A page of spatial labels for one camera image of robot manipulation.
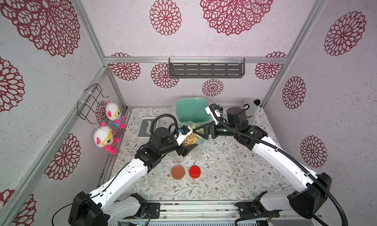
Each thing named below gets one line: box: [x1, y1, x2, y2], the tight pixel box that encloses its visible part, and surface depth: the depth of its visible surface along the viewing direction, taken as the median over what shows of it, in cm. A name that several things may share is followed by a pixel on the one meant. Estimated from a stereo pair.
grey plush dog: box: [241, 99, 261, 119], surface depth 97 cm
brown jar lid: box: [170, 164, 186, 180], surface depth 89 cm
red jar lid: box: [188, 165, 201, 179], surface depth 88 cm
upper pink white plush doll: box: [105, 100, 127, 129], surface depth 97 cm
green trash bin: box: [175, 97, 212, 124], surface depth 93 cm
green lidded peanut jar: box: [182, 131, 203, 148], surface depth 69 cm
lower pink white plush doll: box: [93, 121, 121, 155], surface depth 82 cm
